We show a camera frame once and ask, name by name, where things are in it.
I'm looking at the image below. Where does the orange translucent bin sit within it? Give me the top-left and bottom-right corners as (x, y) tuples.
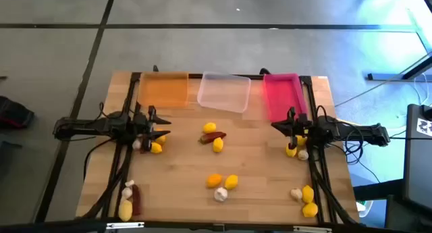
(137, 72), (190, 109)

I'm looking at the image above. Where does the orange-tinted lemon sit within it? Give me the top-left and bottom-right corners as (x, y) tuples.
(206, 173), (223, 189)

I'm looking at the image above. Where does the silver metal bracket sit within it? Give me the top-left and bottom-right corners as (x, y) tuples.
(106, 221), (145, 230)
(292, 225), (333, 233)

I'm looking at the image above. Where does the black equipment case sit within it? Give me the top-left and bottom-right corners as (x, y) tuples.
(402, 103), (432, 210)

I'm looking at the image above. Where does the pink plastic bin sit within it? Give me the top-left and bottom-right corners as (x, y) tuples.
(262, 73), (308, 123)

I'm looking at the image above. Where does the clear plastic bin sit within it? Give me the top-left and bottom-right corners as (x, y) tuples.
(196, 71), (252, 114)

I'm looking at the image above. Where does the dark red chili pepper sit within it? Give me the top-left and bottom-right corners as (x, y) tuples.
(132, 184), (142, 217)

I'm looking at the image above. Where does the black bag with red trim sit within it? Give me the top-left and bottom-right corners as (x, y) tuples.
(0, 95), (35, 130)

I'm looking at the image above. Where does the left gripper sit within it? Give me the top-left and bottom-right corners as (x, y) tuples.
(132, 105), (172, 147)

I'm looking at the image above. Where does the white cup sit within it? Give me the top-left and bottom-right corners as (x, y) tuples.
(356, 199), (375, 217)

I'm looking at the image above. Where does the pale yellow lemon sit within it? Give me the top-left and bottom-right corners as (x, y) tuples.
(117, 199), (134, 223)

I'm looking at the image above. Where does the black metal floor stand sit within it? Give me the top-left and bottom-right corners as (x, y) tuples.
(367, 52), (432, 82)

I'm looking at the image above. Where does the black crossbar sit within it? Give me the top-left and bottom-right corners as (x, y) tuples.
(0, 219), (432, 233)

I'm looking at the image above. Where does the large white garlic bulb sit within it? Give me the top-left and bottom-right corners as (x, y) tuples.
(213, 186), (229, 203)

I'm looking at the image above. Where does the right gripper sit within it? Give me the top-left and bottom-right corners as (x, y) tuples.
(271, 107), (315, 150)

